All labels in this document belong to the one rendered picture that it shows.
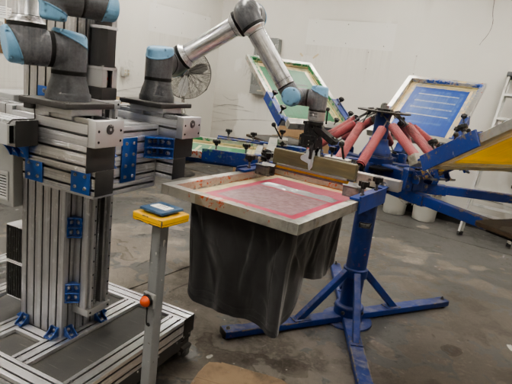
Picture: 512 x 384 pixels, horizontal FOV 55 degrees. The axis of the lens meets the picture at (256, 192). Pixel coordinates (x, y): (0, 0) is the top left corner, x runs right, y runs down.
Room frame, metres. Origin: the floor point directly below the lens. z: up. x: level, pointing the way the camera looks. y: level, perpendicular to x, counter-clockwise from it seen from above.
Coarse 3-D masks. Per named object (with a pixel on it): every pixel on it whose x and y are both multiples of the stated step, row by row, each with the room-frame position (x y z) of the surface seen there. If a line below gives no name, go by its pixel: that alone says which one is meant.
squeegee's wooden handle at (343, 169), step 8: (280, 152) 2.24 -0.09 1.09; (288, 152) 2.21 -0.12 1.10; (296, 152) 2.19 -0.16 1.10; (280, 160) 2.23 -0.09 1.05; (288, 160) 2.21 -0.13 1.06; (296, 160) 2.19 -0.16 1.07; (320, 160) 2.13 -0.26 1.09; (328, 160) 2.11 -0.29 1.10; (336, 160) 2.10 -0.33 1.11; (304, 168) 2.17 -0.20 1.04; (312, 168) 2.14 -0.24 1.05; (320, 168) 2.12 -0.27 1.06; (328, 168) 2.10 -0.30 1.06; (336, 168) 2.08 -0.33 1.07; (344, 168) 2.06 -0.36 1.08; (352, 168) 2.05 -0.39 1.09; (344, 176) 2.06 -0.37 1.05; (352, 176) 2.04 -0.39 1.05
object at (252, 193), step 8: (248, 184) 2.08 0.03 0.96; (256, 184) 2.10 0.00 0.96; (288, 184) 2.18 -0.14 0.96; (296, 184) 2.20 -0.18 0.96; (304, 184) 2.22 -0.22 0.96; (208, 192) 1.86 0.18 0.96; (216, 192) 1.88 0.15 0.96; (224, 192) 1.89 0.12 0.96; (232, 192) 1.91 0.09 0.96; (240, 192) 1.92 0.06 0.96; (248, 192) 1.94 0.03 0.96; (256, 192) 1.96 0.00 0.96; (264, 192) 1.97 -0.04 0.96; (272, 192) 1.99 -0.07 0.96; (280, 192) 2.01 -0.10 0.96; (288, 192) 2.03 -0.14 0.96; (232, 200) 1.78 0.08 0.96; (240, 200) 1.79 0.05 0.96; (248, 200) 1.81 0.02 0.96; (256, 200) 1.82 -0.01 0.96
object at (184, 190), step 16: (208, 176) 1.99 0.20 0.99; (224, 176) 2.03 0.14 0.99; (240, 176) 2.13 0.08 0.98; (256, 176) 2.25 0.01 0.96; (288, 176) 2.34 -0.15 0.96; (304, 176) 2.30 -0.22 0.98; (176, 192) 1.73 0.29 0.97; (192, 192) 1.69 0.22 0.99; (224, 208) 1.61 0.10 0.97; (240, 208) 1.58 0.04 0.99; (256, 208) 1.58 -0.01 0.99; (336, 208) 1.72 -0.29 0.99; (352, 208) 1.83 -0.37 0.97; (272, 224) 1.51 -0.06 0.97; (288, 224) 1.48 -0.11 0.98; (304, 224) 1.49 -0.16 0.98; (320, 224) 1.59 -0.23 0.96
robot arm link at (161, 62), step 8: (152, 48) 2.12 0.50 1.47; (160, 48) 2.12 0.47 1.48; (168, 48) 2.15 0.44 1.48; (152, 56) 2.12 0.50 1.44; (160, 56) 2.11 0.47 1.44; (168, 56) 2.13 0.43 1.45; (176, 56) 2.23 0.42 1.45; (152, 64) 2.11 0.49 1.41; (160, 64) 2.12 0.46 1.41; (168, 64) 2.14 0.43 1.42; (176, 64) 2.21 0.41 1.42; (152, 72) 2.11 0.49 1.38; (160, 72) 2.12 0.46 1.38; (168, 72) 2.14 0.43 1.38
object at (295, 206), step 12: (312, 192) 2.09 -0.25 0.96; (324, 192) 2.12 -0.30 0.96; (336, 192) 2.15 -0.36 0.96; (252, 204) 1.76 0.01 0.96; (264, 204) 1.78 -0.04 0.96; (276, 204) 1.80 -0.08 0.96; (288, 204) 1.82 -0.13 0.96; (300, 204) 1.85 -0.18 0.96; (312, 204) 1.87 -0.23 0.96; (324, 204) 1.89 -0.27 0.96; (288, 216) 1.65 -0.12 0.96; (300, 216) 1.67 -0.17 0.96
